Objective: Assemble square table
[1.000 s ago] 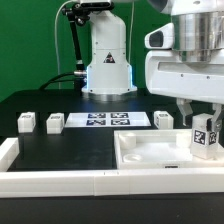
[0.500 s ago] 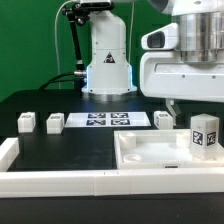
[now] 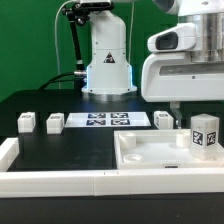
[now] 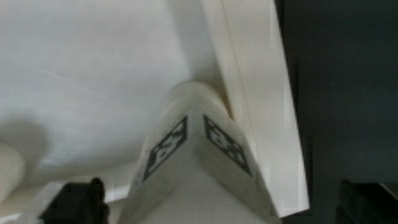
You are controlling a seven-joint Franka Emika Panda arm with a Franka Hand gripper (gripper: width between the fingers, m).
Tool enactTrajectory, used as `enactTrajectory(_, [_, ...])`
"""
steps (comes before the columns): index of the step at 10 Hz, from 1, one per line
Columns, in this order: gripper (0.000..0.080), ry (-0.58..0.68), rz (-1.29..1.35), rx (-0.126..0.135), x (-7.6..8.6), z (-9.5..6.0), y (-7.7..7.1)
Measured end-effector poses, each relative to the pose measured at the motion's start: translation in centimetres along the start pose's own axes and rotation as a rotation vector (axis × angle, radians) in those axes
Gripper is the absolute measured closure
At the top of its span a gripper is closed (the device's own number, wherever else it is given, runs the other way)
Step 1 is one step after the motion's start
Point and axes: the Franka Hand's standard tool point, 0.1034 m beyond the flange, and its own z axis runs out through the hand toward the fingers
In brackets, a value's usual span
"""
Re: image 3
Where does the white AprilTag base sheet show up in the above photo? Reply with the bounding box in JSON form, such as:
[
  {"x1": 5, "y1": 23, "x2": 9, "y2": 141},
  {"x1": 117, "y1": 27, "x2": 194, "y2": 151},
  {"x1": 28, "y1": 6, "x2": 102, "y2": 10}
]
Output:
[{"x1": 65, "y1": 112, "x2": 151, "y2": 128}]

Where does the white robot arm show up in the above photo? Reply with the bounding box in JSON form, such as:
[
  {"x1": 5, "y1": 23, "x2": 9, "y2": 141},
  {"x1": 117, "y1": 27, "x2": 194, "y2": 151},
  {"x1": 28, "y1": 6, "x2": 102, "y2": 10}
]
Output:
[{"x1": 80, "y1": 0, "x2": 224, "y2": 117}]

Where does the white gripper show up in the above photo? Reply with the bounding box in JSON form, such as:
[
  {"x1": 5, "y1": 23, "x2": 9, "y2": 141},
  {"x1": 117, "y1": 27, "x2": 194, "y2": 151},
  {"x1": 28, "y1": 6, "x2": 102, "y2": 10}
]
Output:
[{"x1": 141, "y1": 52, "x2": 224, "y2": 129}]

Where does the white U-shaped obstacle fence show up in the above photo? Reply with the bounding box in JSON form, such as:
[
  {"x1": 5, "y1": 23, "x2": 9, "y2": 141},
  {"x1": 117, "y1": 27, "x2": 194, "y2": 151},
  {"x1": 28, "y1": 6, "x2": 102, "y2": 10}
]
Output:
[{"x1": 0, "y1": 138, "x2": 224, "y2": 198}]

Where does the white square tabletop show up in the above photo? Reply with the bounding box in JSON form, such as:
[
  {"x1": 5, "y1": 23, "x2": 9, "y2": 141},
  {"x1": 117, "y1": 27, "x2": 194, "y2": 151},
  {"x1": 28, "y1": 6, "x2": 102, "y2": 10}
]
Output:
[{"x1": 114, "y1": 129, "x2": 224, "y2": 170}]

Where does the black cable bundle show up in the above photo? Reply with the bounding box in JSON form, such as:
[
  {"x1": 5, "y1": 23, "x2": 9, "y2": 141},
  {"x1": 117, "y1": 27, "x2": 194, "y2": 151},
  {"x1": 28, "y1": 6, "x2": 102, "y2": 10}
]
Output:
[{"x1": 38, "y1": 71, "x2": 88, "y2": 92}]

